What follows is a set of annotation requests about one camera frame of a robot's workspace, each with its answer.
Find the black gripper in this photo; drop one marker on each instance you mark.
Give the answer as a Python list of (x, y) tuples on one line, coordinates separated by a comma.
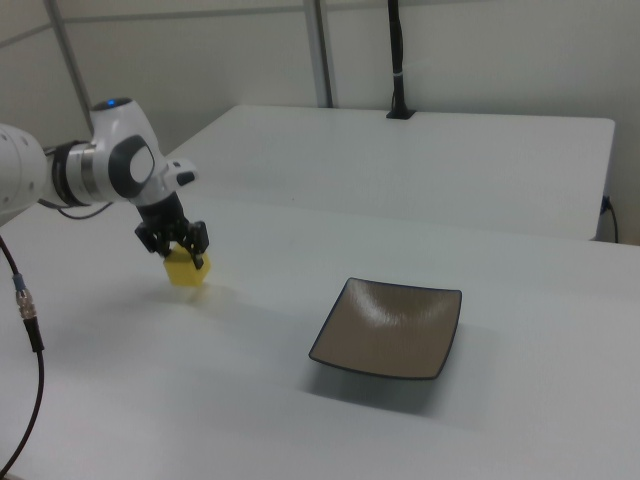
[(162, 215)]

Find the yellow cube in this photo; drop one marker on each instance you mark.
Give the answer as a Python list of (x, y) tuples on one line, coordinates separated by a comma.
[(185, 274)]

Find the white side table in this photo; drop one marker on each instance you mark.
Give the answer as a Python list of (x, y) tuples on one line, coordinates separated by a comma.
[(400, 165)]

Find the black pole with white tie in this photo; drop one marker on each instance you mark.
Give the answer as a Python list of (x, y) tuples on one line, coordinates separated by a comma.
[(398, 50)]

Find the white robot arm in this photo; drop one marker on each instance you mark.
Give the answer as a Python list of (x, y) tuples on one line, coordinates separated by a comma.
[(120, 130)]

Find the brown square ceramic plate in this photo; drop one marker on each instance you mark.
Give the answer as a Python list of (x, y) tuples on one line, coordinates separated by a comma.
[(390, 330)]

